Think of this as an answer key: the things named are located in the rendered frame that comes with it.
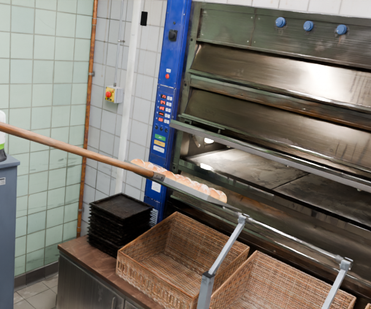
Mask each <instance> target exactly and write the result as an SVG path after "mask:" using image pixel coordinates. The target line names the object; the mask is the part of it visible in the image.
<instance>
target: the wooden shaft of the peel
mask: <svg viewBox="0 0 371 309"><path fill-rule="evenodd" d="M0 132H4V133H6V134H10V135H14V136H17V137H20V138H22V139H26V140H30V141H33V142H36V143H40V144H43V145H46V146H49V147H53V148H56V149H59V150H63V151H66V152H69V153H72V154H75V155H79V156H83V157H85V158H89V159H92V160H95V161H99V162H103V163H105V164H108V165H111V166H115V167H119V168H121V169H125V170H128V171H131V172H135V173H137V174H141V175H144V176H148V177H152V176H153V175H154V173H153V171H151V170H147V169H144V168H141V167H138V166H135V165H132V164H129V163H126V162H123V161H119V160H117V159H113V158H110V157H108V156H104V155H102V154H99V153H95V152H93V151H89V150H86V149H83V148H80V147H76V146H74V145H71V144H68V143H65V142H61V141H59V140H55V139H52V138H49V137H46V136H44V135H40V134H37V133H35V132H31V131H27V130H25V129H22V128H18V127H16V126H12V125H10V124H7V123H3V122H0Z"/></svg>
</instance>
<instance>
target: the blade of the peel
mask: <svg viewBox="0 0 371 309"><path fill-rule="evenodd" d="M124 162H126V163H129V164H132V165H135V166H138V167H141V166H139V165H137V164H134V163H132V162H130V161H127V160H124ZM141 168H144V167H141ZM144 169H145V168H144ZM147 170H148V169H147ZM163 182H164V183H167V184H168V185H171V186H173V187H176V188H178V189H180V190H182V191H185V192H187V193H190V194H192V195H194V196H196V197H199V198H201V199H203V200H206V201H209V202H213V203H215V204H219V205H224V206H226V207H230V208H234V209H237V210H240V209H238V208H235V207H233V206H231V205H229V204H226V203H224V202H222V201H220V200H218V199H216V198H214V197H212V196H209V195H208V194H205V193H203V192H200V191H198V190H196V189H193V188H191V187H189V186H186V185H184V184H182V183H179V182H177V181H175V180H172V179H170V178H167V177H165V179H164V181H163Z"/></svg>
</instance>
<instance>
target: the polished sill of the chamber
mask: <svg viewBox="0 0 371 309"><path fill-rule="evenodd" d="M179 165H181V166H183V167H186V168H188V169H191V170H194V171H196V172H199V173H201V174H204V175H206V176H209V177H212V178H214V179H216V180H219V181H222V182H224V183H227V184H229V185H232V186H235V187H237V188H240V189H242V190H244V191H247V192H249V193H252V194H255V195H257V196H260V197H263V198H265V199H268V200H271V201H272V202H275V203H278V204H280V205H283V206H285V207H288V208H291V209H293V210H296V211H298V212H301V213H303V214H306V215H308V216H311V217H314V218H316V219H319V220H321V221H324V222H326V223H329V224H331V225H334V226H337V227H339V228H342V229H344V230H346V231H349V232H352V233H354V234H357V235H360V236H362V237H365V238H367V239H370V240H371V227H370V226H367V225H365V224H362V223H359V222H357V221H354V220H352V219H349V218H346V217H344V216H340V215H338V214H335V213H332V212H330V211H327V210H325V209H322V208H319V207H316V206H314V205H311V204H308V203H306V202H303V201H301V200H298V199H295V198H293V197H290V196H287V195H285V194H282V193H279V192H276V191H274V190H271V189H269V188H265V187H263V186H260V185H257V184H255V183H252V182H250V181H247V180H244V179H242V178H239V177H236V176H234V175H231V174H228V173H226V172H223V171H220V170H218V169H215V168H212V167H210V166H206V165H205V164H201V163H199V162H196V161H193V160H191V159H188V158H181V159H180V160H179Z"/></svg>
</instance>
